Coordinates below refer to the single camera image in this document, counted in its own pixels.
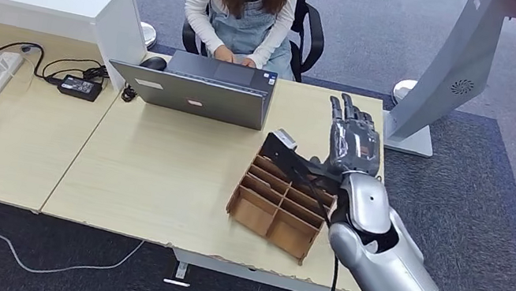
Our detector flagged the black office chair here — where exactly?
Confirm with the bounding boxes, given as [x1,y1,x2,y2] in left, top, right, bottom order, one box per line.
[176,0,333,85]

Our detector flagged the person's left hand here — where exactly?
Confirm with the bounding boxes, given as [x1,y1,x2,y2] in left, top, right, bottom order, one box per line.
[238,56,260,70]

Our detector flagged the grey laptop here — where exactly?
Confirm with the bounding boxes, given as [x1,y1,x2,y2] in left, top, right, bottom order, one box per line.
[101,39,280,134]

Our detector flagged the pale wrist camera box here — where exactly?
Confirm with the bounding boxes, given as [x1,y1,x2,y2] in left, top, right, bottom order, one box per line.
[270,127,301,153]

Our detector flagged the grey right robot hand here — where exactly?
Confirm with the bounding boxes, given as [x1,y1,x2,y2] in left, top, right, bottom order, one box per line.
[316,90,393,184]

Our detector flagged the coiled black cable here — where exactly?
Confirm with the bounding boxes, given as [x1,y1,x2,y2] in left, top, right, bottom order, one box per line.
[118,83,140,106]

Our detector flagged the silver kiosk stand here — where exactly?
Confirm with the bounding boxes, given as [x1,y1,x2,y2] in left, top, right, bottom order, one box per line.
[376,0,516,175]

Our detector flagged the white desk frame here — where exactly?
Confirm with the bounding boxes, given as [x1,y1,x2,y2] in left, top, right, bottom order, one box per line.
[163,245,337,291]

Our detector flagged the person's right hand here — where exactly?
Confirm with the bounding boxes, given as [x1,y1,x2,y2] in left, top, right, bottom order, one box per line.
[211,43,237,64]

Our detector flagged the person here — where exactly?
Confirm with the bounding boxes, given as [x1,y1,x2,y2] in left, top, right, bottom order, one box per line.
[173,0,308,81]

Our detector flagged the black camera bracket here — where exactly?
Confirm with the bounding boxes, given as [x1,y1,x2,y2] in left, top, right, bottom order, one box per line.
[255,131,346,194]

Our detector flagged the brown divided card organizer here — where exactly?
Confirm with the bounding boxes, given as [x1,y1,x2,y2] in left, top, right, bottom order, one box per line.
[218,148,343,270]

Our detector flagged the black computer mouse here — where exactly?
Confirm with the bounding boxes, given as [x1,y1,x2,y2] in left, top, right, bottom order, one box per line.
[139,53,169,73]

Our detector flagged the black power brick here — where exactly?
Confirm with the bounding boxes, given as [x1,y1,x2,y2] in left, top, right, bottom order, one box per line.
[55,73,105,104]

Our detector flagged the chrome stanchion base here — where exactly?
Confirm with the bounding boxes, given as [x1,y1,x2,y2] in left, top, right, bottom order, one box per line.
[391,76,419,109]
[136,20,161,50]

